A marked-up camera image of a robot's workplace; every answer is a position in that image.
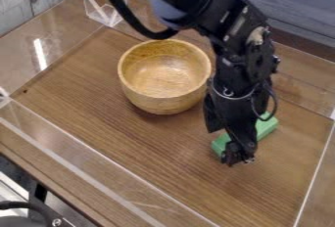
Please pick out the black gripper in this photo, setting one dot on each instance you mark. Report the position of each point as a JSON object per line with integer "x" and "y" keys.
{"x": 235, "y": 114}

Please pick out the black metal table bracket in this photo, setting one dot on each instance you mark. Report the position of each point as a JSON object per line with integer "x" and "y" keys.
{"x": 45, "y": 213}

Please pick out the clear acrylic front wall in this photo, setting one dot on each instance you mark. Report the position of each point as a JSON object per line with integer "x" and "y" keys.
{"x": 97, "y": 185}

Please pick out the brown wooden bowl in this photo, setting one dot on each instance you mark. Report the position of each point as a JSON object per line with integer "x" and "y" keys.
{"x": 164, "y": 74}

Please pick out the green rectangular block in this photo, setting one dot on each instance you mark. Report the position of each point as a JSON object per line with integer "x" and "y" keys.
{"x": 264, "y": 128}

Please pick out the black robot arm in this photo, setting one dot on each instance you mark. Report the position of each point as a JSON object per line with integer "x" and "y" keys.
{"x": 239, "y": 89}

